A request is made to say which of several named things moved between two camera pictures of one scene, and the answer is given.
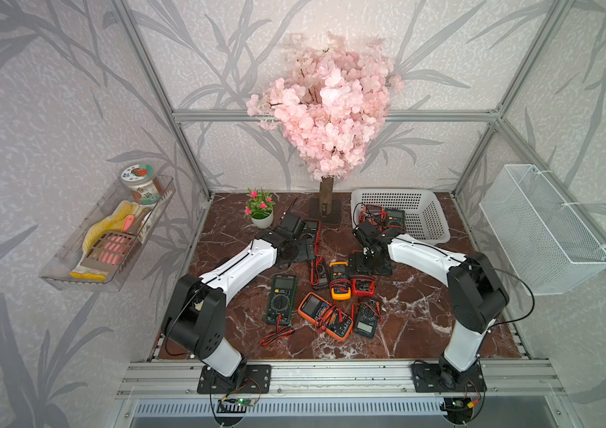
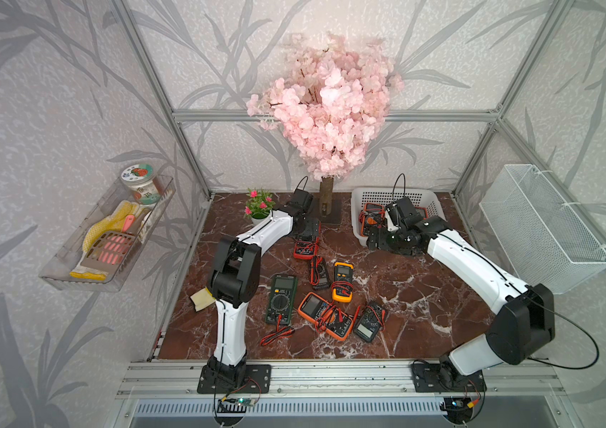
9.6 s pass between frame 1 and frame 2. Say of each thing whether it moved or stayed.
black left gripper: moved
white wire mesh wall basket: stayed
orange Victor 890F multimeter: stayed
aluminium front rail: stayed
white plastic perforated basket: stayed
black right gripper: moved
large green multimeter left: stayed
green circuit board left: stayed
